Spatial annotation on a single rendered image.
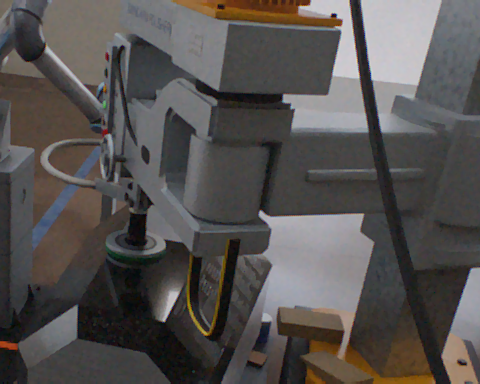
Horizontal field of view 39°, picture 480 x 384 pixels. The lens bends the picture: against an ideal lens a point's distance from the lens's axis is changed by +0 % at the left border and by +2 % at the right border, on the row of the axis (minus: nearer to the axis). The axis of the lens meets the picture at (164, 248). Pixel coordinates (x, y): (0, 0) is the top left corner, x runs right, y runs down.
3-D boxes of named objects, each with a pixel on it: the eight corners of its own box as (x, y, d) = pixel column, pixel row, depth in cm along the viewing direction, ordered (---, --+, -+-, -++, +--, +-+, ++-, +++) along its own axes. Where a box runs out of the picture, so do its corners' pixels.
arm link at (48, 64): (17, 37, 234) (114, 137, 289) (29, 8, 237) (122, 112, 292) (-7, 39, 239) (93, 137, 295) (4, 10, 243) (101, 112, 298)
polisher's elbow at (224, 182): (239, 194, 173) (251, 121, 165) (272, 224, 157) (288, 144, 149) (171, 196, 167) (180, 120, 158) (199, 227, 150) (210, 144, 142)
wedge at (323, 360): (370, 391, 187) (374, 377, 185) (343, 399, 183) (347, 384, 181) (324, 352, 203) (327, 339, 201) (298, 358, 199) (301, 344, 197)
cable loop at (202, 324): (223, 354, 167) (242, 241, 154) (211, 355, 166) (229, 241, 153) (192, 308, 187) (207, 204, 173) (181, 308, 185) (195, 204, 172)
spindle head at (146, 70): (198, 204, 205) (218, 57, 187) (130, 205, 198) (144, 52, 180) (163, 166, 236) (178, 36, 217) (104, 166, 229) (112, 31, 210)
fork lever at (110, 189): (191, 210, 208) (191, 194, 207) (132, 211, 202) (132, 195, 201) (131, 189, 272) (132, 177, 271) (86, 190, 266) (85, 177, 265)
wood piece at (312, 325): (336, 327, 218) (340, 314, 215) (341, 344, 208) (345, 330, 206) (275, 319, 219) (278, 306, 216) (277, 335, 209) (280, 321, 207)
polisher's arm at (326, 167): (444, 182, 204) (470, 100, 193) (536, 228, 175) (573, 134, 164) (222, 187, 179) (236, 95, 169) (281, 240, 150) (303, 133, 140)
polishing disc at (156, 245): (110, 258, 223) (111, 254, 222) (101, 232, 241) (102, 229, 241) (171, 257, 228) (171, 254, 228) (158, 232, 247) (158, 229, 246)
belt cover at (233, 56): (325, 113, 139) (344, 29, 132) (214, 110, 131) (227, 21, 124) (179, 38, 221) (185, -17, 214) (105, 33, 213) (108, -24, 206)
